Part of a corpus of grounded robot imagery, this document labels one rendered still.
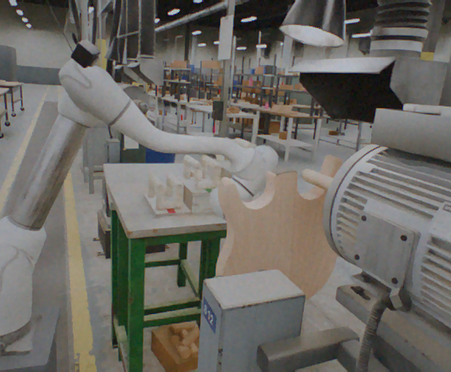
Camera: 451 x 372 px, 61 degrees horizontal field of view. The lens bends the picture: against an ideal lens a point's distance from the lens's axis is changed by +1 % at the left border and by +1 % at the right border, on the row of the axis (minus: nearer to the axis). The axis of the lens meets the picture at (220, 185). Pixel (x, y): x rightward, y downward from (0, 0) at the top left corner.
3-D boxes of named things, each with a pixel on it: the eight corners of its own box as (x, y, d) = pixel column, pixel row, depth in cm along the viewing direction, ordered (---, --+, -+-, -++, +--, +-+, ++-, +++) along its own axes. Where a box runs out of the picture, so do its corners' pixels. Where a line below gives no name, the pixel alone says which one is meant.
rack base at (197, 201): (228, 211, 161) (229, 191, 159) (191, 214, 155) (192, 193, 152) (206, 193, 185) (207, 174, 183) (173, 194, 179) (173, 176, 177)
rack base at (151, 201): (192, 214, 155) (192, 211, 155) (156, 216, 149) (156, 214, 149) (173, 194, 179) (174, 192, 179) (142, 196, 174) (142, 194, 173)
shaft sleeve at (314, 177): (354, 206, 81) (365, 197, 81) (349, 195, 80) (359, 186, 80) (305, 183, 97) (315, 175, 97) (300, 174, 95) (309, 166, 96)
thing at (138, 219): (253, 372, 177) (270, 218, 156) (126, 404, 154) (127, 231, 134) (207, 299, 231) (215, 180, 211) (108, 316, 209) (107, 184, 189)
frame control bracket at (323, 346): (357, 355, 70) (360, 336, 69) (266, 379, 62) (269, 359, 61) (342, 341, 73) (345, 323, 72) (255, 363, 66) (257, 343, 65)
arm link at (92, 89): (136, 95, 104) (129, 92, 116) (80, 45, 96) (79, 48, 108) (105, 131, 104) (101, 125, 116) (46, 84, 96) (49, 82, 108)
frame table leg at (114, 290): (122, 348, 211) (122, 192, 187) (111, 349, 209) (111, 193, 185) (121, 341, 216) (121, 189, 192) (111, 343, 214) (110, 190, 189)
